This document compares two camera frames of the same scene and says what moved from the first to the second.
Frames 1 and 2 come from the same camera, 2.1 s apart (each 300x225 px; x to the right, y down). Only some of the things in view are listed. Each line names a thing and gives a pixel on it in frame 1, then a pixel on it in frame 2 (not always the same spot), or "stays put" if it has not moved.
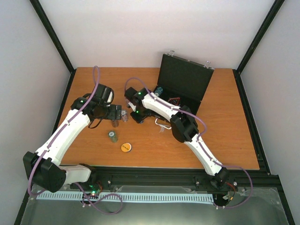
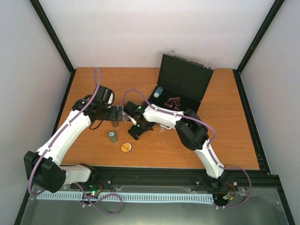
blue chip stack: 158,91 stays put
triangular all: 174,101 stays put
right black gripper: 138,119 -> 139,132
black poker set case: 183,82 stays put
